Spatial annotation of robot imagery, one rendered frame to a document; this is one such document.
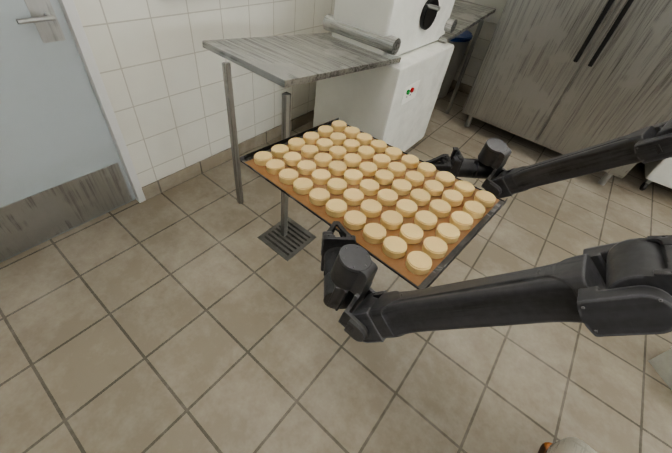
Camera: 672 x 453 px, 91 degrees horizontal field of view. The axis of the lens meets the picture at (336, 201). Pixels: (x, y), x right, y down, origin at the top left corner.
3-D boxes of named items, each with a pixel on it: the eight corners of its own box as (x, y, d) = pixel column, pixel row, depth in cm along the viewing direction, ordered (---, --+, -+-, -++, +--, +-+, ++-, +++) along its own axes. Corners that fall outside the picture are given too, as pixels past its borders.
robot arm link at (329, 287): (320, 312, 60) (349, 316, 61) (330, 290, 56) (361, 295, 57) (320, 280, 66) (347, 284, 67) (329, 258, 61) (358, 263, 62)
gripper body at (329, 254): (320, 264, 72) (320, 293, 67) (323, 231, 66) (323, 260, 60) (350, 265, 73) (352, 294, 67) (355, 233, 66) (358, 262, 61)
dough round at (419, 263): (400, 262, 67) (402, 255, 66) (417, 253, 70) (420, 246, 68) (417, 279, 64) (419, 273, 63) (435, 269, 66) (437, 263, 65)
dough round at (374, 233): (373, 248, 70) (374, 241, 69) (357, 234, 73) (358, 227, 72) (389, 238, 72) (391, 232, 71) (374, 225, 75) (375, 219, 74)
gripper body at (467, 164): (451, 146, 97) (475, 147, 97) (441, 174, 103) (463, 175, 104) (457, 158, 92) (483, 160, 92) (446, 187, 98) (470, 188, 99)
